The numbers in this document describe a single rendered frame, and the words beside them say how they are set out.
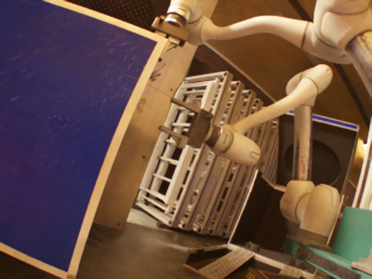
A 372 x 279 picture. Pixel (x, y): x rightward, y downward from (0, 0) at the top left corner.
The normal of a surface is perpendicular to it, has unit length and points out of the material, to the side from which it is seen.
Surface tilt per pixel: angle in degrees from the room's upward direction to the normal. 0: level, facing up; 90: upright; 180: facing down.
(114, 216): 90
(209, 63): 90
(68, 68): 90
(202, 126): 90
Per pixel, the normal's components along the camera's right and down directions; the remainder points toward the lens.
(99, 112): 0.25, -0.03
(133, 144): 0.56, 0.11
